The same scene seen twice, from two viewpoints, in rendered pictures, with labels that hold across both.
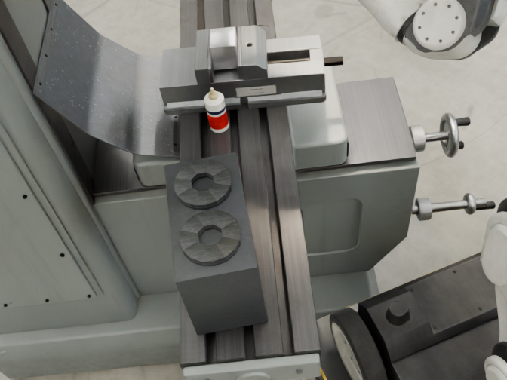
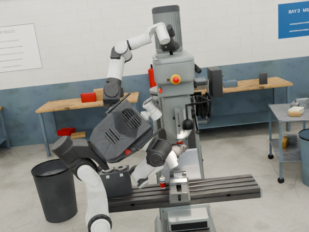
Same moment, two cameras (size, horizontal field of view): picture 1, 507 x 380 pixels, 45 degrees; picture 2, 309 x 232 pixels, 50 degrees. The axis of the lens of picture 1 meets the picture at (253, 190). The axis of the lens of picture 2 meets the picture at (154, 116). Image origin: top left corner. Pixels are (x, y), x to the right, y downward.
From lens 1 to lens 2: 236 cm
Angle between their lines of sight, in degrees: 76
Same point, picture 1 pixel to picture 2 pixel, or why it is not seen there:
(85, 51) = (187, 162)
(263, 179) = (142, 195)
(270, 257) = (119, 197)
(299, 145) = (168, 212)
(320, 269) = not seen: outside the picture
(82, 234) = not seen: hidden behind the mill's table
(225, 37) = (177, 171)
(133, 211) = not seen: hidden behind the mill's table
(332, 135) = (171, 218)
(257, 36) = (181, 179)
